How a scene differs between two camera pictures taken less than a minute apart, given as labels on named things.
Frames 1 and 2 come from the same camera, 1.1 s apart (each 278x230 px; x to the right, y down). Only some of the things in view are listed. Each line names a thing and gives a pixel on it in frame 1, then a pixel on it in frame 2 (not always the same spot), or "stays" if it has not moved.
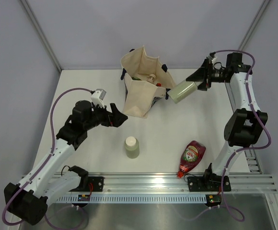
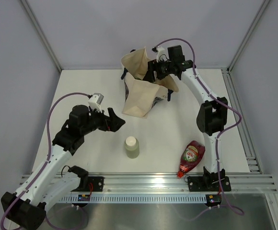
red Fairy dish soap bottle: [192, 154] stays
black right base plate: [208, 183] stays
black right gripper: [201, 74] -> [153, 66]
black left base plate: [98, 183] stays
